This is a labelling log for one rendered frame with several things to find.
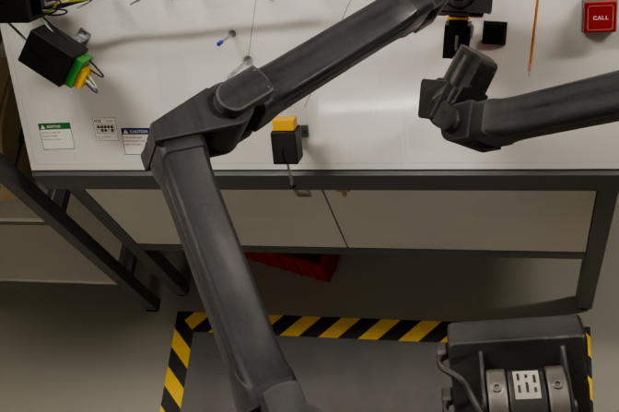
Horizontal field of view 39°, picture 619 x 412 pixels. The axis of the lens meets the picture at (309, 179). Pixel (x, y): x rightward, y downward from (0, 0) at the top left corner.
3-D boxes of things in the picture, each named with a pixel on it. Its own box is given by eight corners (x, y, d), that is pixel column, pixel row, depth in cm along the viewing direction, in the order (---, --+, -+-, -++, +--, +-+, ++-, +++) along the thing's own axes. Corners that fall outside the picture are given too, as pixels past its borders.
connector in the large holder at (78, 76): (86, 52, 158) (75, 58, 155) (99, 61, 159) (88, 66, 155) (74, 77, 161) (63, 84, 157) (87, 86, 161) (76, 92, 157)
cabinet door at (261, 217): (346, 248, 210) (313, 173, 176) (136, 244, 222) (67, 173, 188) (347, 241, 211) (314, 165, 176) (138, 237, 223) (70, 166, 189)
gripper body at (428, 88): (422, 77, 145) (417, 83, 138) (484, 83, 143) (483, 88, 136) (418, 115, 146) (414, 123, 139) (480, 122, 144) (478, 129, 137)
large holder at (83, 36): (30, -12, 166) (-11, 3, 153) (108, 38, 166) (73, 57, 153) (18, 17, 169) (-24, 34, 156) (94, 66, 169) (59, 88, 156)
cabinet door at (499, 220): (585, 255, 197) (600, 176, 162) (347, 251, 209) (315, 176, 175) (585, 244, 198) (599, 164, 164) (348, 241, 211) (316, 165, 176)
